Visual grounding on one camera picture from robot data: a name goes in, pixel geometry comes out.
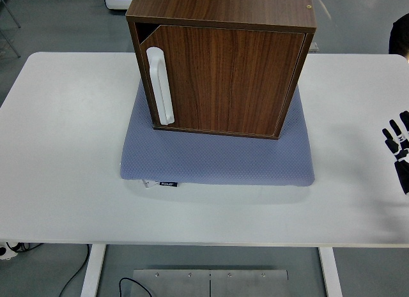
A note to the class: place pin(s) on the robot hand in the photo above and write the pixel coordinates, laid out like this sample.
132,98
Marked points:
403,169

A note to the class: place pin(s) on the brown wooden cabinet door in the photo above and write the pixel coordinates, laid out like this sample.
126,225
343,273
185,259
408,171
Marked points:
230,80

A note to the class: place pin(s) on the brown wooden cabinet body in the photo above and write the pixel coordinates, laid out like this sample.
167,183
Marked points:
223,6

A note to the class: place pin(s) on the white table leg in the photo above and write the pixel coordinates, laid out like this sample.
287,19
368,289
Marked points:
92,271
329,271

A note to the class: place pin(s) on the person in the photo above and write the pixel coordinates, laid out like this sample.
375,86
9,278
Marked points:
400,35

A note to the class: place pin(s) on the black mat label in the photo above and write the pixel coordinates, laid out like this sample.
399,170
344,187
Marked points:
168,184

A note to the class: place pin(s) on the small white mat tag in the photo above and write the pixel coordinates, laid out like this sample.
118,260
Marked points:
146,183

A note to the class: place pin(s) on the grey metal plate with screws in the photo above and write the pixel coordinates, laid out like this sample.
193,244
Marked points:
172,284

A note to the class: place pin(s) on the white appliance with slot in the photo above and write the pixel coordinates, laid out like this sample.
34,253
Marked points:
118,1

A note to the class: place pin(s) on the white power strip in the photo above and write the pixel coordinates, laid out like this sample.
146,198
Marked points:
6,250

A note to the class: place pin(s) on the grey metal rack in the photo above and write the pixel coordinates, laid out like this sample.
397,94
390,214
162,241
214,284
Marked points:
12,38

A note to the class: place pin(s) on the small grey bracket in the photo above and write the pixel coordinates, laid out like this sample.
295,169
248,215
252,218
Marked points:
314,47

